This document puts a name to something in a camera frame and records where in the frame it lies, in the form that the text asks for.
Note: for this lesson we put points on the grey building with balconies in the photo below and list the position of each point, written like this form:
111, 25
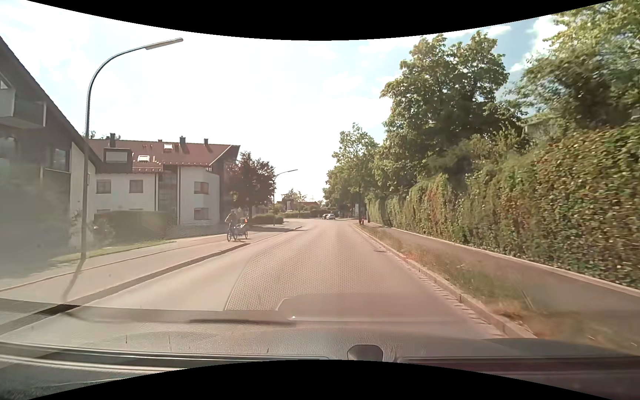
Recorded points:
14, 144

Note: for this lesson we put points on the low green hedge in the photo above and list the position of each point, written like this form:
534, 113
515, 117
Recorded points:
267, 219

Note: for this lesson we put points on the grey asphalt road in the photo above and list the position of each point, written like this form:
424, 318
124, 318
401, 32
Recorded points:
320, 261

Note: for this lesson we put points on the person on bicycle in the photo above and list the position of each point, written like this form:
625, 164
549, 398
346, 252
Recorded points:
233, 225

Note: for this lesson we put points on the curved grey lamp post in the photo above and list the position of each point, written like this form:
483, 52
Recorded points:
86, 166

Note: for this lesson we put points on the car's own bonnet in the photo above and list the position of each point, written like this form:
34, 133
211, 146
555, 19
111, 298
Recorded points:
320, 339

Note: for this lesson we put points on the trimmed green hedge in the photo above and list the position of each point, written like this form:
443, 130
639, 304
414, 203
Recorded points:
131, 225

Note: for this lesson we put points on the grass verge strip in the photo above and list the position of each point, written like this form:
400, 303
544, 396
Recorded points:
103, 251

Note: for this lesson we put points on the dry grass verge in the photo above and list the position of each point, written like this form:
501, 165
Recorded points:
464, 278

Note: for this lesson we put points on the row of green trees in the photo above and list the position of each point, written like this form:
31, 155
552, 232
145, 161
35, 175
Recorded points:
464, 111

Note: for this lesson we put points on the tall green hedge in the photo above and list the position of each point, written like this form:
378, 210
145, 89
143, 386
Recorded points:
575, 205

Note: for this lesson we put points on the grey paved footpath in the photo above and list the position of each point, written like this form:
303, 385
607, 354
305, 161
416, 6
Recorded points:
548, 291

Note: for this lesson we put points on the grey paved pavement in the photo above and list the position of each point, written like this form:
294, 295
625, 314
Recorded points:
120, 272

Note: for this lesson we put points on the small distant lamp post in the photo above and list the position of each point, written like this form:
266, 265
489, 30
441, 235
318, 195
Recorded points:
274, 194

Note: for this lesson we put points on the white building red roof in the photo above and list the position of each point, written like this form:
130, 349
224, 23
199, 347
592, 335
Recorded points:
159, 183

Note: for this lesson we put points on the dark red-leaved tree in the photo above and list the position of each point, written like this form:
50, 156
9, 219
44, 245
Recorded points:
252, 180

